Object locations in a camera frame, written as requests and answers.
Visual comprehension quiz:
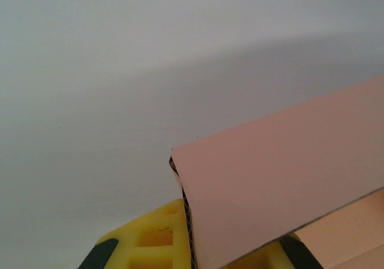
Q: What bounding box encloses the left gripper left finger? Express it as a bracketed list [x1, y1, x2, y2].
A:
[77, 198, 194, 269]

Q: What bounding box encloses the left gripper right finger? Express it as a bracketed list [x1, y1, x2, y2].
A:
[230, 232, 326, 269]

